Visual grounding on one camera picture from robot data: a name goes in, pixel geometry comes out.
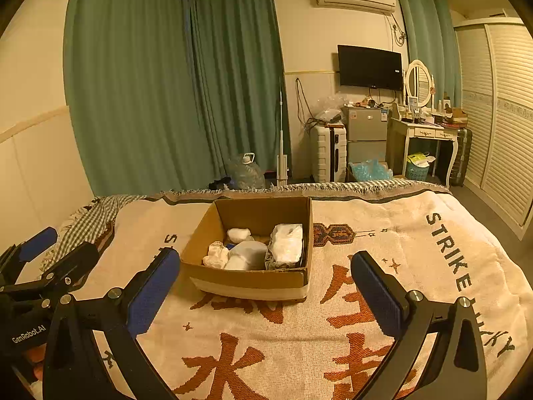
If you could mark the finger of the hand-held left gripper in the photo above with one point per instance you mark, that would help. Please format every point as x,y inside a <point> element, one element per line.
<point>73,266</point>
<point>39,242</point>

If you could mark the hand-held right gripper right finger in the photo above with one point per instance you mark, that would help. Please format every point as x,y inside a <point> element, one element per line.
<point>377,296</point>

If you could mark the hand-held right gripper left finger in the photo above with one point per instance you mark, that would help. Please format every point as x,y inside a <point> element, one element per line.
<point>152,291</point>

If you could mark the cardboard box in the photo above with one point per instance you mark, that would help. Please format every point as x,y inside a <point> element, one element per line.
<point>250,285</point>

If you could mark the bagged toilet paper roll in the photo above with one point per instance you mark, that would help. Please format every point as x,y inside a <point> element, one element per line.
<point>287,248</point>

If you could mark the green checked bedsheet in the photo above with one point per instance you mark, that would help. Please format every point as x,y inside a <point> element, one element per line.
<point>89,221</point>

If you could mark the printed cream blanket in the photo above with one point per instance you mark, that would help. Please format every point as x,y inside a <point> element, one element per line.
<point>416,258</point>

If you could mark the blue plastic bag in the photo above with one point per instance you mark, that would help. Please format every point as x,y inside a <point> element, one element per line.
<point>370,171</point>

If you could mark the black item on floor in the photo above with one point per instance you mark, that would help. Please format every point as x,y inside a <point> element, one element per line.
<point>218,184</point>

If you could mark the small waste basket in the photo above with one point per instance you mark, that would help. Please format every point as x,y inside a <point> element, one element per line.
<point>418,170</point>

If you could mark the white suitcase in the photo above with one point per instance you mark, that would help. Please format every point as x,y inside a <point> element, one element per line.
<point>329,154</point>

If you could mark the large water jug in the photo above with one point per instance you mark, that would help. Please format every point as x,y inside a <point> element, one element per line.
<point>246,174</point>

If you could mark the grey mini fridge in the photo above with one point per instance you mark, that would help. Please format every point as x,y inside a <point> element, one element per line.
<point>365,133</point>

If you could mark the dark suitcase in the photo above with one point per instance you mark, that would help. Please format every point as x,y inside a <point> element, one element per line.
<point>461,156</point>

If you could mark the white stick mop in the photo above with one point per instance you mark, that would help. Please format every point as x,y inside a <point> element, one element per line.
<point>282,162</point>

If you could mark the white vanity table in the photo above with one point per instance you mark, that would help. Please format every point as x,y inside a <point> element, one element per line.
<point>422,133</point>

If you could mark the wide green curtain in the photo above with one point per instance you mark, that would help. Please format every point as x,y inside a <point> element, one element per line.
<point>129,83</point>

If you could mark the clear plastic bag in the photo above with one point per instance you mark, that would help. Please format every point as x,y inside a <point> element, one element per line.
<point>329,110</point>

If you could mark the white louvred wardrobe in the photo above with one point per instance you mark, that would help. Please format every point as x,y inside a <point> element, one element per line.
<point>504,125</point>

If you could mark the oval vanity mirror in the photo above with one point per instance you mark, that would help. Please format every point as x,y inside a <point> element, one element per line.
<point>417,83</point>

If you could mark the green corner curtain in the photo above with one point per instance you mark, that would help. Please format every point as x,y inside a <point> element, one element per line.
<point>239,75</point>

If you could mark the narrow green curtain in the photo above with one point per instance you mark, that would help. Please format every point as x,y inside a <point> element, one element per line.
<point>429,37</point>

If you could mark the black wall television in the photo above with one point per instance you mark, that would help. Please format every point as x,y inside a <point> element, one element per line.
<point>369,66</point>

